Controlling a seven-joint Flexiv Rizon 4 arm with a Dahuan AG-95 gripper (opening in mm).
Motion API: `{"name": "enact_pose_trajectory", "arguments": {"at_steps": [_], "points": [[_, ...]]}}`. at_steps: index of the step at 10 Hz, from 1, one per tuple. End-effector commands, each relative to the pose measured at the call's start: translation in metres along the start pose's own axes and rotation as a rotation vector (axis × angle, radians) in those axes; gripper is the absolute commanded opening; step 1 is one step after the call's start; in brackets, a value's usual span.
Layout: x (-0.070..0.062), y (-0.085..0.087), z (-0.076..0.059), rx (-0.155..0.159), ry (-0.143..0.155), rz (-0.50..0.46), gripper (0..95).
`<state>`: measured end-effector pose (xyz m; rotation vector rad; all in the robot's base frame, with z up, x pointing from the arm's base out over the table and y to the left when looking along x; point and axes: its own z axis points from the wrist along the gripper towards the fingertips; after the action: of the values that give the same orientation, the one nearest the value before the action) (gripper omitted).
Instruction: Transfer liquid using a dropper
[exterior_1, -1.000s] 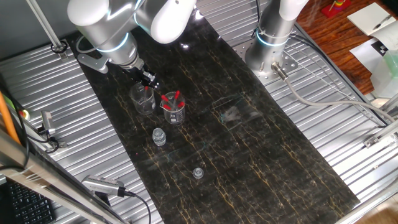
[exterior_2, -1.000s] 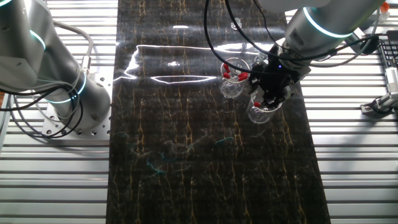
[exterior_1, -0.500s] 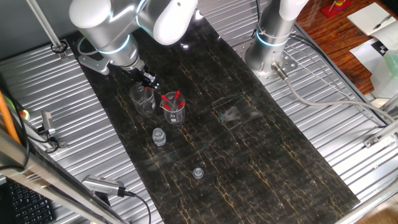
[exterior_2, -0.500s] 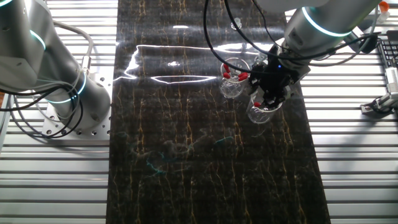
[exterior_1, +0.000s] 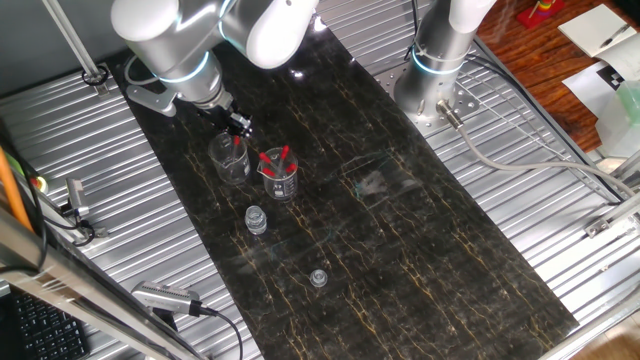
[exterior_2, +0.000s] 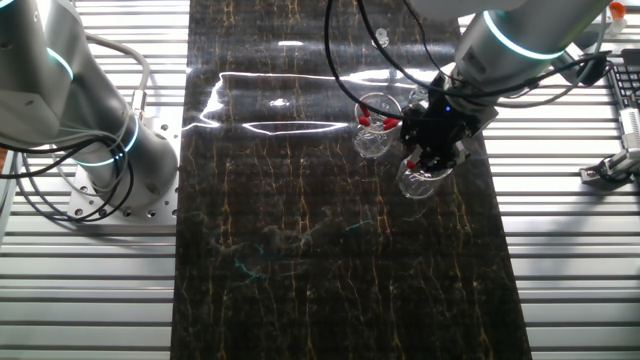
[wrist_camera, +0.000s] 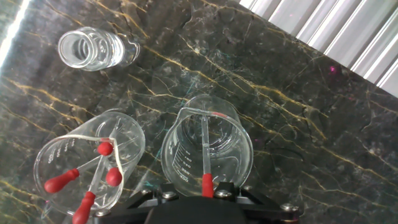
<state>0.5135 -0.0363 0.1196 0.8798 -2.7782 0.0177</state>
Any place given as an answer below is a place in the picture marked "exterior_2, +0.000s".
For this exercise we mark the silver depth camera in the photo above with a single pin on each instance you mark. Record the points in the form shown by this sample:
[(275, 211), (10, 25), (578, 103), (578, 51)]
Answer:
[(631, 127)]

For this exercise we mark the glass beaker with droppers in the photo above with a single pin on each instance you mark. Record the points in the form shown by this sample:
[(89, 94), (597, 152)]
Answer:
[(372, 147)]

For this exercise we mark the small clear glass bottle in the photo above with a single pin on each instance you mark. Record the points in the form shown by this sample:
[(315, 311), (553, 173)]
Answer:
[(416, 97)]

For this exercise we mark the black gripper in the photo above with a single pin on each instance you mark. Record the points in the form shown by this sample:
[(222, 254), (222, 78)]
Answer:
[(435, 127)]

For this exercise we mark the clear glass bottle stopper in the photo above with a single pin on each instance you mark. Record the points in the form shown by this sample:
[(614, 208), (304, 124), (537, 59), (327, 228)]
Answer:
[(383, 35)]

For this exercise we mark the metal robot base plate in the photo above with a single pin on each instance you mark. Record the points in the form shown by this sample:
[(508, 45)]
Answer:
[(167, 127)]

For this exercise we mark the black marble pattern mat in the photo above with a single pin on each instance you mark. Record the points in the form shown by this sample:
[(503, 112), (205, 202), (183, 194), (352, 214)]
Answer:
[(300, 250)]

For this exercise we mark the clear glass beaker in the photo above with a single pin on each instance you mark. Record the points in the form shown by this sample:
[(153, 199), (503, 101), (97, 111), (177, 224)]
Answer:
[(420, 187)]

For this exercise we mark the metal camera mount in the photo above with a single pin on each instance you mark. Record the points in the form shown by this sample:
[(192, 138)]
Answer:
[(617, 165)]

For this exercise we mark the small orange capped bottle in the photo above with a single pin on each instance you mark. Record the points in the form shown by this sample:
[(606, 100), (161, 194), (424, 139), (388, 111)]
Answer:
[(618, 10)]

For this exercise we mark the red bulb glass dropper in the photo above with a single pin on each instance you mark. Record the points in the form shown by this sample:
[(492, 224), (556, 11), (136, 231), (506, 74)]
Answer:
[(364, 121), (392, 124), (410, 164), (365, 111), (388, 120)]

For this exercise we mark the black keyboard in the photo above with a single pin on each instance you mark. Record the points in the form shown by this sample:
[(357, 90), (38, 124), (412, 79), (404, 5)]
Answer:
[(627, 82)]

